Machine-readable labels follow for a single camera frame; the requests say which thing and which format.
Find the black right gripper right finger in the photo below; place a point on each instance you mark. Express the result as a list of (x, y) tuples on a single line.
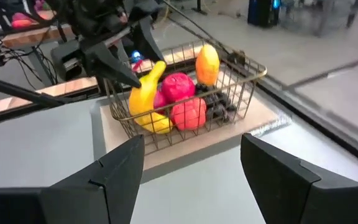
[(291, 199)]

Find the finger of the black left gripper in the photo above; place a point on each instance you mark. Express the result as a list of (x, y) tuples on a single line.
[(110, 67), (148, 37)]

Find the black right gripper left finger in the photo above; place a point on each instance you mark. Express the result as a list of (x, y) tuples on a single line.
[(89, 202)]

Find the yellow banana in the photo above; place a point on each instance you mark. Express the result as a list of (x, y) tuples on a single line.
[(145, 96)]

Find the red apple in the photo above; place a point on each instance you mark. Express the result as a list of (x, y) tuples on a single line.
[(177, 87)]

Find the red round fruit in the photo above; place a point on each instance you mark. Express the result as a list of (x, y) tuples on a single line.
[(159, 101)]

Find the yellow orange mango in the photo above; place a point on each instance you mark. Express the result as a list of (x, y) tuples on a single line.
[(207, 65)]

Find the red pomegranate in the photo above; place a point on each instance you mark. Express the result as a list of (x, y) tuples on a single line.
[(188, 115)]

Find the black grape bunch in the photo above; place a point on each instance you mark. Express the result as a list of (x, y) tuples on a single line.
[(216, 102)]

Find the fruit tray basket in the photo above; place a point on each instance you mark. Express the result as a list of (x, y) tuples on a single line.
[(197, 143)]

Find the black computer blue lights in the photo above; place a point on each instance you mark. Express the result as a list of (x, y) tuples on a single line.
[(136, 56)]

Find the wooden work table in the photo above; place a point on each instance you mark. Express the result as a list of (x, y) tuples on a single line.
[(33, 37)]

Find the grey table mat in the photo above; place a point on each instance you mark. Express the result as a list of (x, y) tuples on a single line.
[(26, 149)]

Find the pink red fruit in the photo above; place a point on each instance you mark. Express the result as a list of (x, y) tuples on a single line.
[(22, 21)]

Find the black computer tower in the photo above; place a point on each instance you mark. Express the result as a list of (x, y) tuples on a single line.
[(259, 14)]

